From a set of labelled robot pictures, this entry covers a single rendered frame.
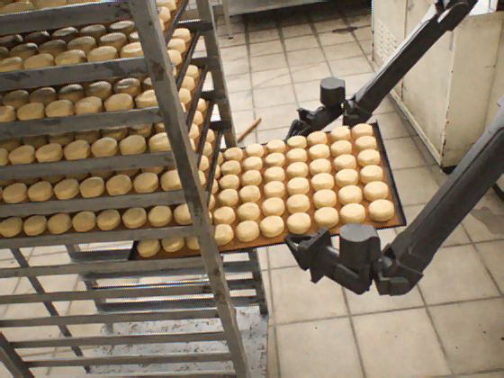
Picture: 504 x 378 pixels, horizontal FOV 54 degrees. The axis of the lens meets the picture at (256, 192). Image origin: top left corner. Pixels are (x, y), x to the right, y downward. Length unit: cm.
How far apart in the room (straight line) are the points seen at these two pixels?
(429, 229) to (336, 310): 120
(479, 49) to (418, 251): 157
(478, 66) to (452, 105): 20
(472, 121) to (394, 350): 117
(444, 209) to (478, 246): 148
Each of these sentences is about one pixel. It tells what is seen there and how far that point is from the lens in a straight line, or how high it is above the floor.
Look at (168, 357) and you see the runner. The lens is 138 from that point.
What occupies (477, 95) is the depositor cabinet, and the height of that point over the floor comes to 46.
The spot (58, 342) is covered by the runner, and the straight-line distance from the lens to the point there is 142.
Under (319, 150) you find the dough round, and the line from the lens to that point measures 123.
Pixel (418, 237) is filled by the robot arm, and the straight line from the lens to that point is 89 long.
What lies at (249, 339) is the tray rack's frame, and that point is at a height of 15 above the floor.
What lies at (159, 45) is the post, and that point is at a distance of 77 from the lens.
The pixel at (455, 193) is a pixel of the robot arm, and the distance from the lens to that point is 87.
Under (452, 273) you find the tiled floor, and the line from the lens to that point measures 222.
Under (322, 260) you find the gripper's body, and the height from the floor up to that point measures 93.
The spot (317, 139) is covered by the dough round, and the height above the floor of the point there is 93.
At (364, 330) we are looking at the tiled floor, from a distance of 199.
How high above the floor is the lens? 162
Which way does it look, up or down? 38 degrees down
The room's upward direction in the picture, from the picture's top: 10 degrees counter-clockwise
